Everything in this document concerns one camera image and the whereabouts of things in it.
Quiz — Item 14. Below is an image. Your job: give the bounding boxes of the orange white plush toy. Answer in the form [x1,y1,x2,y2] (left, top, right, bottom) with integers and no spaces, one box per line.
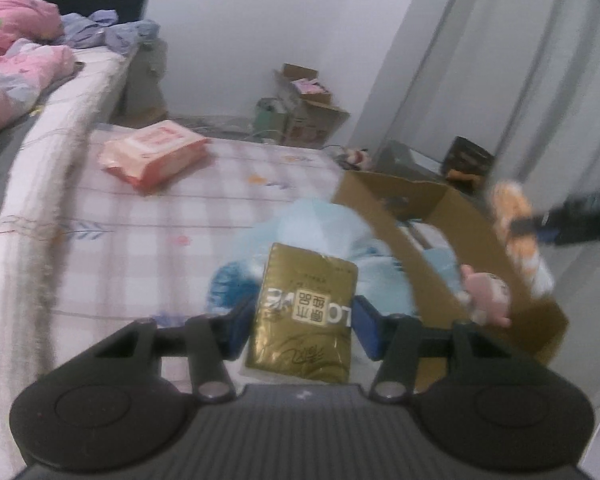
[487,180,556,296]

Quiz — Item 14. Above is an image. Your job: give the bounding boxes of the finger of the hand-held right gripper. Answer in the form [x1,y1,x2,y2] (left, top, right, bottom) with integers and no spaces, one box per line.
[510,211,559,242]

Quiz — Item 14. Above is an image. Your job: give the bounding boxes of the open cardboard box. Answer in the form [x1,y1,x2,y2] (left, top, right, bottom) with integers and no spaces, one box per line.
[275,63,351,148]

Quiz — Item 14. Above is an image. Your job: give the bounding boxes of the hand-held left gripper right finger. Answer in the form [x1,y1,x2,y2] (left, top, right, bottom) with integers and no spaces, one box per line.
[352,296,503,403]

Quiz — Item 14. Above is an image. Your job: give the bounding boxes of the plaid bed sheet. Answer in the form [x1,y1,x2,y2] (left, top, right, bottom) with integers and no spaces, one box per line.
[45,125,346,376]

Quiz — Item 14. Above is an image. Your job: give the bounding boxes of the fringed white mattress pad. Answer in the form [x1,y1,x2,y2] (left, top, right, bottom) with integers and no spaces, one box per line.
[0,45,131,461]

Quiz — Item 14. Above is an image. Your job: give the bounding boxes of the brown cardboard box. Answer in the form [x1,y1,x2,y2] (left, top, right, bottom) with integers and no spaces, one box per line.
[332,170,570,366]

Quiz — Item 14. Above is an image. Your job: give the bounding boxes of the pink plush toy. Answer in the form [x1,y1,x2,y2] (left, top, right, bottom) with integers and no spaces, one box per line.
[460,265,513,328]

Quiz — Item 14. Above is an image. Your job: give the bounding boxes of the white curtain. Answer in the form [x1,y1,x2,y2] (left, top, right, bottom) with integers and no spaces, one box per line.
[350,0,600,411]

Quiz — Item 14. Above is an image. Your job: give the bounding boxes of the green box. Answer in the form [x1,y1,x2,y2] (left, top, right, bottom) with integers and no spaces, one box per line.
[255,97,291,143]

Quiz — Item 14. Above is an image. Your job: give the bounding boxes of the pink packet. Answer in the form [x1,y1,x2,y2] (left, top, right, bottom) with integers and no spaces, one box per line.
[292,77,331,96]

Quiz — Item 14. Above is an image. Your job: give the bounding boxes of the red wet wipes pack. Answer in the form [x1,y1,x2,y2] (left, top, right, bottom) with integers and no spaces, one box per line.
[99,121,211,196]

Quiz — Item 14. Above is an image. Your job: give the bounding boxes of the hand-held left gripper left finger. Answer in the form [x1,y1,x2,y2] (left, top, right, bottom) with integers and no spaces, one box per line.
[97,305,253,403]

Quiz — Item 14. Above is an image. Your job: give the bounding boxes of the grey box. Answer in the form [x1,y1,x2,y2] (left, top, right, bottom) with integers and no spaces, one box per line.
[377,140,441,181]

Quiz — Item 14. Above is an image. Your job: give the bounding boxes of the grey sheet yellow print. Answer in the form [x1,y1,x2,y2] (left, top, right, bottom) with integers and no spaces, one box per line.
[0,105,46,186]

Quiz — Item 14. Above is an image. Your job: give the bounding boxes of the gold foil pack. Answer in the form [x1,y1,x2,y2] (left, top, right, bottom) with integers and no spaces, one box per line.
[245,242,359,386]

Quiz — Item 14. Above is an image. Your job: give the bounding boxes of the blue purple clothes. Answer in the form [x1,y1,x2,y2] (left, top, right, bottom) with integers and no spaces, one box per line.
[60,10,161,56]

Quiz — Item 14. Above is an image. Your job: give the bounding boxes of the black box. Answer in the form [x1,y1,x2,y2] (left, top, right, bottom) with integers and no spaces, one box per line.
[442,136,496,191]

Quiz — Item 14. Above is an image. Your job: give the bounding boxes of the pale teal plastic bag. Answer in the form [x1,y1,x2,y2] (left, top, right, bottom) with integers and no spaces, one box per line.
[207,197,416,321]

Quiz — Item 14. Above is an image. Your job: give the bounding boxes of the small plush toy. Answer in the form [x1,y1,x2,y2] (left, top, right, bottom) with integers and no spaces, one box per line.
[342,147,372,168]

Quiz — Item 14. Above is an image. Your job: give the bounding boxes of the pink floral quilt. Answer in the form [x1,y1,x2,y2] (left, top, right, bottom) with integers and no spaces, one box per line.
[0,0,77,141]

